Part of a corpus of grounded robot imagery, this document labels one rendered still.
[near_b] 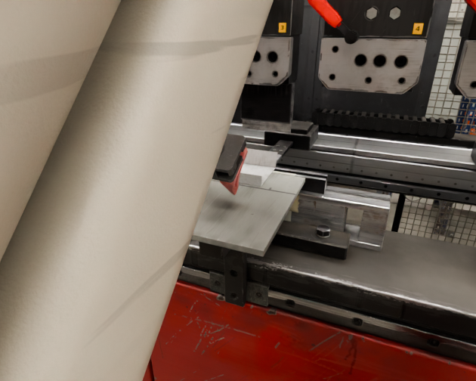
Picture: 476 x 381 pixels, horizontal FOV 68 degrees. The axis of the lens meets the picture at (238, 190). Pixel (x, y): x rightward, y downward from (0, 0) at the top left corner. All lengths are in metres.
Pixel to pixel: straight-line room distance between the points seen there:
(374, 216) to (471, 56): 0.30
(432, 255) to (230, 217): 0.41
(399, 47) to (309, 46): 0.60
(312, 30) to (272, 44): 0.55
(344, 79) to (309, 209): 0.26
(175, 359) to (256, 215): 0.53
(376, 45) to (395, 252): 0.38
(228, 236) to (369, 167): 0.53
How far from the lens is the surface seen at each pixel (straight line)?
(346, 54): 0.61
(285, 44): 0.63
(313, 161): 0.96
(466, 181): 0.97
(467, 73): 0.62
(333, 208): 0.71
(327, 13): 0.58
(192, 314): 0.84
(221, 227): 0.53
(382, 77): 0.61
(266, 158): 0.74
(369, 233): 0.73
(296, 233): 0.70
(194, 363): 0.96
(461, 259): 0.79
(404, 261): 0.74
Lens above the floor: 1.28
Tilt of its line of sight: 26 degrees down
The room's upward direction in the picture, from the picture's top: straight up
